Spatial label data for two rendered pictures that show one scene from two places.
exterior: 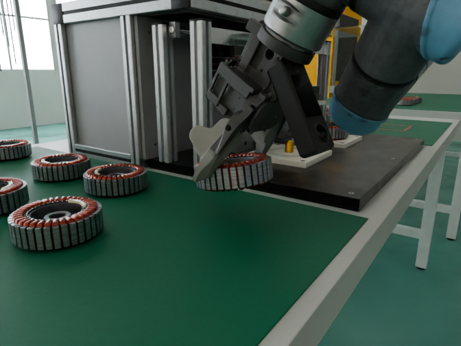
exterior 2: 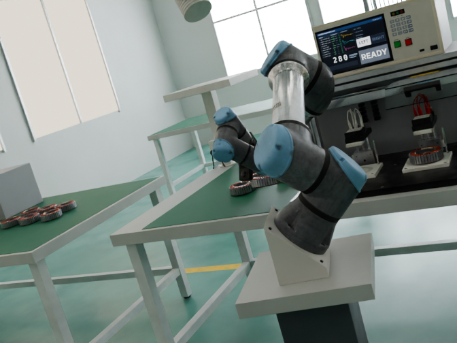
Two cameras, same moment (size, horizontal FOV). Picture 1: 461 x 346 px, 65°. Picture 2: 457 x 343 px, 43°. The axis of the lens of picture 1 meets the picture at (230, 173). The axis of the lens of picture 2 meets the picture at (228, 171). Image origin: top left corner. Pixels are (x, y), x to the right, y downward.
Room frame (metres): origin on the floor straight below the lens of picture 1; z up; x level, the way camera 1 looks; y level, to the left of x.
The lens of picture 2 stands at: (0.13, -2.10, 1.30)
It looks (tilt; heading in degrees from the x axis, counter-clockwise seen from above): 11 degrees down; 83
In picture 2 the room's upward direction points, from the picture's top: 16 degrees counter-clockwise
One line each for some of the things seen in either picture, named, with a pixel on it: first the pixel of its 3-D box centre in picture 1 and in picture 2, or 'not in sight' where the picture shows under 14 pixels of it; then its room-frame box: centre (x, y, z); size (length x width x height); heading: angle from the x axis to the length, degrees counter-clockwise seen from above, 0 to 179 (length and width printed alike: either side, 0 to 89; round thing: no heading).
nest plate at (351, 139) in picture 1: (327, 139); (427, 162); (1.02, -0.27, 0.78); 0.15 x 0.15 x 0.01; 55
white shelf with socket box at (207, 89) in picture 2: not in sight; (223, 126); (0.52, 0.79, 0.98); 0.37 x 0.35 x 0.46; 145
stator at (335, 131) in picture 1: (328, 130); (426, 154); (1.02, -0.27, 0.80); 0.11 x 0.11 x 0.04
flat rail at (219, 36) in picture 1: (278, 44); (381, 93); (0.98, -0.12, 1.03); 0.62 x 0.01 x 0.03; 145
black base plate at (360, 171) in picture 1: (304, 151); (394, 171); (0.93, -0.19, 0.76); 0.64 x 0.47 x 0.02; 145
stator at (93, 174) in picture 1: (116, 178); not in sight; (0.65, 0.21, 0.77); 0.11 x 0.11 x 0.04
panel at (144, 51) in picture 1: (229, 86); (395, 113); (1.07, 0.00, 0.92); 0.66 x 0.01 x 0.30; 145
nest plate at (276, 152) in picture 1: (289, 154); (358, 173); (0.82, -0.14, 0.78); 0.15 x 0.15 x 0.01; 55
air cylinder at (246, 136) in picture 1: (237, 139); (365, 156); (0.91, -0.02, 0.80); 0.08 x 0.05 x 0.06; 145
